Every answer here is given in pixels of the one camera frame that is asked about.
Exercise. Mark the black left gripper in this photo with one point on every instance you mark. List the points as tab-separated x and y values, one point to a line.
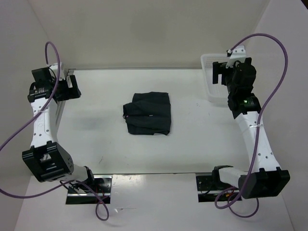
71	93

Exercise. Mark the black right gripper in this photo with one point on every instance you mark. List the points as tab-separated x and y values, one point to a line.
220	68

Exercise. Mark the dark navy shorts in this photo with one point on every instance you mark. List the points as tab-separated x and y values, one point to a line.
148	114

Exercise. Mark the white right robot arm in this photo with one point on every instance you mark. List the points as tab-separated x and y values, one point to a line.
264	178

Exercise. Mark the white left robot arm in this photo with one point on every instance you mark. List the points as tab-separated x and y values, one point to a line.
81	175

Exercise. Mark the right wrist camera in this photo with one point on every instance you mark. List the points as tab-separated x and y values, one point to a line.
237	54

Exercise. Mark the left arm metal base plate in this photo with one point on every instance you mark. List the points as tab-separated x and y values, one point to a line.
80	195

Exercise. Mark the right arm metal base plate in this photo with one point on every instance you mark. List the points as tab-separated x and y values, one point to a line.
207	189

